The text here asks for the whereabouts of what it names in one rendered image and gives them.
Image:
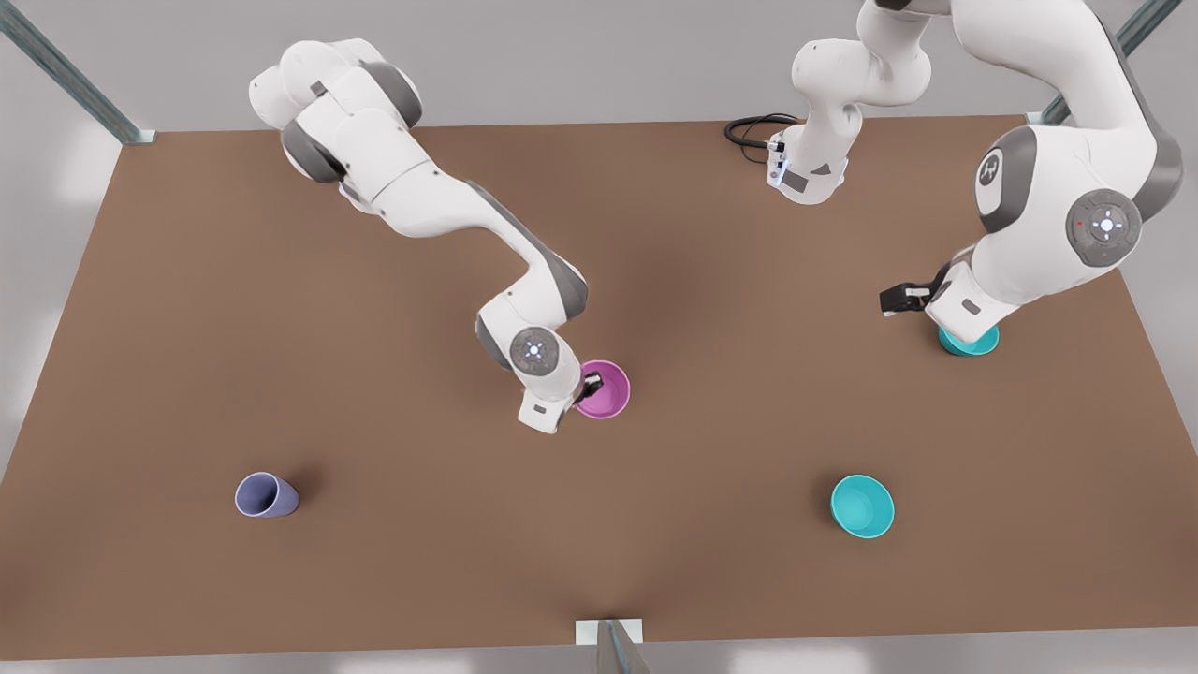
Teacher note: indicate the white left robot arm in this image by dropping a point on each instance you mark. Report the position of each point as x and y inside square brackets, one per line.
[1058, 178]

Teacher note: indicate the pink bowl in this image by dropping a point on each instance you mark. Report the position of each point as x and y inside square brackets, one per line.
[610, 388]

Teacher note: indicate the silver frame post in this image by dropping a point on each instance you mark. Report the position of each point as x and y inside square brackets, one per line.
[613, 646]
[65, 70]
[1128, 33]

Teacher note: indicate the lavender cup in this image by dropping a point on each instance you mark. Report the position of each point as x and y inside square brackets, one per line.
[266, 495]

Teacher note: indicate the teal bowl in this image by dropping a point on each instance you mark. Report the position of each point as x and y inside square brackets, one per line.
[863, 506]
[973, 344]

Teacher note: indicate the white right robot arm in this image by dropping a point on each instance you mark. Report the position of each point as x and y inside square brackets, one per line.
[412, 192]

